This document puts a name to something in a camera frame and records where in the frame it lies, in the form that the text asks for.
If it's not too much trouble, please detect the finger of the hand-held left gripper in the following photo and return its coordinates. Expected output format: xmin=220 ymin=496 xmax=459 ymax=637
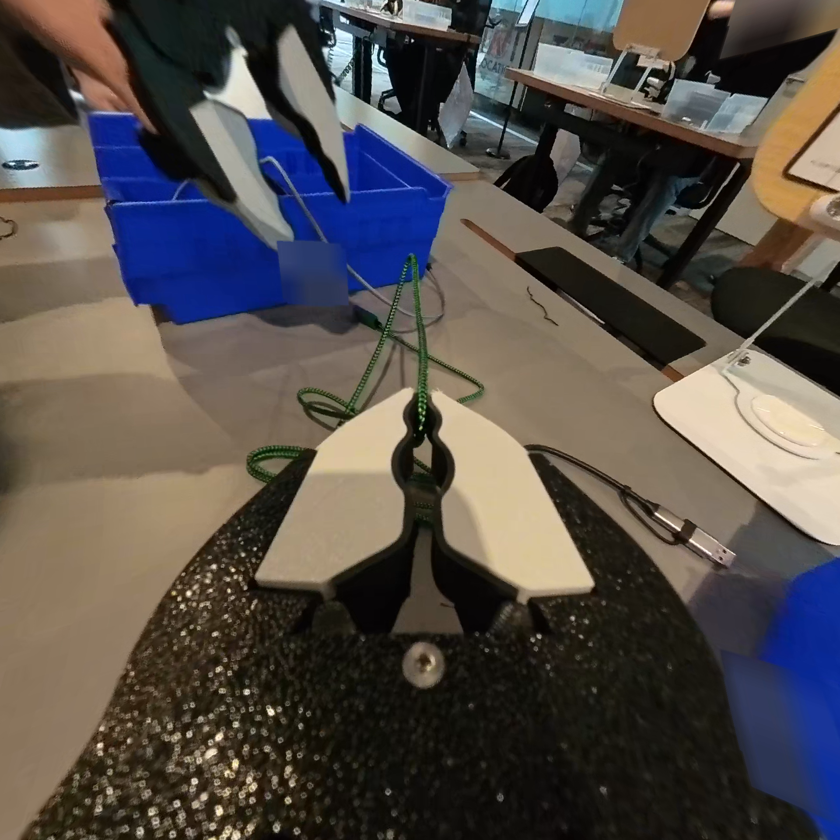
xmin=268 ymin=25 xmax=350 ymax=204
xmin=140 ymin=29 xmax=296 ymax=250

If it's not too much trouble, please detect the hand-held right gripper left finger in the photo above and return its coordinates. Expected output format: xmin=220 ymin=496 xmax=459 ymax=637
xmin=252 ymin=387 xmax=427 ymax=601

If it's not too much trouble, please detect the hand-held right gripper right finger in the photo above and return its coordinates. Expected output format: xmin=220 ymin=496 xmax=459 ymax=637
xmin=425 ymin=388 xmax=597 ymax=606

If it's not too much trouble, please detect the green braided usb cable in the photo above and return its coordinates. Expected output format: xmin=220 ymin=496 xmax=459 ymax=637
xmin=246 ymin=252 xmax=487 ymax=526

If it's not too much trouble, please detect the black usb hub cable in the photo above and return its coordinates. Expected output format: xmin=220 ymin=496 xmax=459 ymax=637
xmin=525 ymin=445 xmax=737 ymax=569

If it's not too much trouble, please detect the person's left hand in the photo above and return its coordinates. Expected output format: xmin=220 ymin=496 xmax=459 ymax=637
xmin=18 ymin=0 xmax=156 ymax=131

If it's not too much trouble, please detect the blue plastic storage bin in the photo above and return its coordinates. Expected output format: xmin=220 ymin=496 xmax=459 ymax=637
xmin=88 ymin=110 xmax=455 ymax=327
xmin=686 ymin=561 xmax=840 ymax=840

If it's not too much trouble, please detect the wooden office desk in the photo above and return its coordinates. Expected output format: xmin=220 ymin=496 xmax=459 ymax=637
xmin=320 ymin=0 xmax=483 ymax=132
xmin=505 ymin=66 xmax=762 ymax=290

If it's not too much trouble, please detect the white plastic bag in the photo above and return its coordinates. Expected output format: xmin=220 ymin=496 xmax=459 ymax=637
xmin=438 ymin=62 xmax=476 ymax=148

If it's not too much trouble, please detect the dark twist tie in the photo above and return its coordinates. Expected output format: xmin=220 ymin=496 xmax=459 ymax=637
xmin=525 ymin=285 xmax=560 ymax=327

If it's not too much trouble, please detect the white lamp stand base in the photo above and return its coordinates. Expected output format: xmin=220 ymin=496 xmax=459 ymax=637
xmin=653 ymin=274 xmax=840 ymax=547

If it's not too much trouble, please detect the black backpack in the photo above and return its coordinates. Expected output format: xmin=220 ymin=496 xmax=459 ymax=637
xmin=495 ymin=154 xmax=560 ymax=214

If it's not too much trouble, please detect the black mat on table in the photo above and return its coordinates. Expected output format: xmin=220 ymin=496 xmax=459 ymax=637
xmin=515 ymin=247 xmax=707 ymax=366

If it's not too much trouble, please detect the clear plastic box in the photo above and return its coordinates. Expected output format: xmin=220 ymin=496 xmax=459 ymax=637
xmin=707 ymin=94 xmax=769 ymax=134
xmin=664 ymin=79 xmax=731 ymax=126
xmin=535 ymin=42 xmax=614 ymax=91

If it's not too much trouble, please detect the wooden sign board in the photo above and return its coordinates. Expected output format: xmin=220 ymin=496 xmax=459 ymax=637
xmin=613 ymin=0 xmax=714 ymax=68
xmin=751 ymin=39 xmax=840 ymax=263

